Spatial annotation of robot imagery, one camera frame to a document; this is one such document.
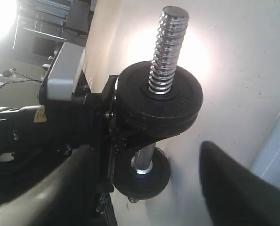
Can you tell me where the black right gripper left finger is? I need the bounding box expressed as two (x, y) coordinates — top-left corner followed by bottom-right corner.
(0, 145), (95, 226)

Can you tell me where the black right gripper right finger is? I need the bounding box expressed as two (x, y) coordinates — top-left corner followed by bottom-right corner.
(199, 141), (280, 226)

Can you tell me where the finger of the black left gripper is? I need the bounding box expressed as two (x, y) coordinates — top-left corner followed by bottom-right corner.
(120, 129), (180, 155)

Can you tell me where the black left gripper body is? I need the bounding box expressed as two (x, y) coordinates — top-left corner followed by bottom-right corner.
(45, 75), (118, 193)

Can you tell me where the black weight plate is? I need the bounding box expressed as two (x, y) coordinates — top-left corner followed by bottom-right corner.
(114, 147), (171, 200)
(116, 113), (198, 137)
(116, 61), (203, 121)

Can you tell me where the chrome threaded dumbbell bar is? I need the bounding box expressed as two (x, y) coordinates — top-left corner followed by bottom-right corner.
(129, 6), (189, 203)

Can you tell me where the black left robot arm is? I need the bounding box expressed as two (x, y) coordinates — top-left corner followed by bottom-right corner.
(0, 74), (202, 199)

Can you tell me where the white rectangular plastic tray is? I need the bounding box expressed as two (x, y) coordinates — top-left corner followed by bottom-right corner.
(250, 113), (280, 188)

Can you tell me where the silver star collar nut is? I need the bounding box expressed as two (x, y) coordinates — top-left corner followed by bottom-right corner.
(128, 197), (139, 204)

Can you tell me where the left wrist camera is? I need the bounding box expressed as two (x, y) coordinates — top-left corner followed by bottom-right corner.
(38, 42), (85, 105)

